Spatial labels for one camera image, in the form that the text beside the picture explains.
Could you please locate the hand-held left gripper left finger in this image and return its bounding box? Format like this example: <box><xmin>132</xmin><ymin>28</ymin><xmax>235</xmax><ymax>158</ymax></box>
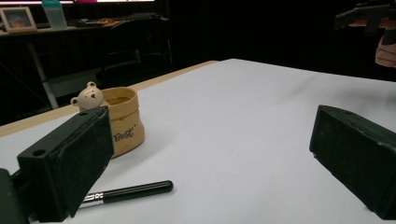
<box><xmin>17</xmin><ymin>105</ymin><xmax>115</xmax><ymax>223</ymax></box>

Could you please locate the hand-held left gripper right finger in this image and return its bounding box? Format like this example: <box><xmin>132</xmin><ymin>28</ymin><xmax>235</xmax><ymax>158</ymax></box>
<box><xmin>308</xmin><ymin>105</ymin><xmax>396</xmax><ymax>220</ymax></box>

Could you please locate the tan bear pen holder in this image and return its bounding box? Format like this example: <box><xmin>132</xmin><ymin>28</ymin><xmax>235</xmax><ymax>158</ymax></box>
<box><xmin>70</xmin><ymin>81</ymin><xmax>146</xmax><ymax>159</ymax></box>

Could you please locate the black makeup brush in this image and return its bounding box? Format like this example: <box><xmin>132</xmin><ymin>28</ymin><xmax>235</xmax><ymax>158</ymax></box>
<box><xmin>78</xmin><ymin>180</ymin><xmax>174</xmax><ymax>209</ymax></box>

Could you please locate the grey metal stand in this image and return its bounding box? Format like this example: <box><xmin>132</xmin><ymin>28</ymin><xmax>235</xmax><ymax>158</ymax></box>
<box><xmin>27</xmin><ymin>42</ymin><xmax>104</xmax><ymax>110</ymax></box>

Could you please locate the dark desk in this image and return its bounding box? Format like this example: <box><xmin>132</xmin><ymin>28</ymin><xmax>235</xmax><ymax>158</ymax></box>
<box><xmin>0</xmin><ymin>13</ymin><xmax>172</xmax><ymax>94</ymax></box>

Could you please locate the clear bottle with teal cap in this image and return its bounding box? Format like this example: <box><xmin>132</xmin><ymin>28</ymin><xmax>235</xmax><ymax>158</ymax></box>
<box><xmin>41</xmin><ymin>0</ymin><xmax>68</xmax><ymax>31</ymax></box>

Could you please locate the framed picture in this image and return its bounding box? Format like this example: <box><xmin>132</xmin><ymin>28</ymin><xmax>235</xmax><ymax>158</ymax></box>
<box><xmin>0</xmin><ymin>7</ymin><xmax>38</xmax><ymax>34</ymax></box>

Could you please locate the monitor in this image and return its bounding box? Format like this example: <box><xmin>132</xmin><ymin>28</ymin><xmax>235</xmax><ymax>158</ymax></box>
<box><xmin>0</xmin><ymin>0</ymin><xmax>157</xmax><ymax>6</ymax></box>

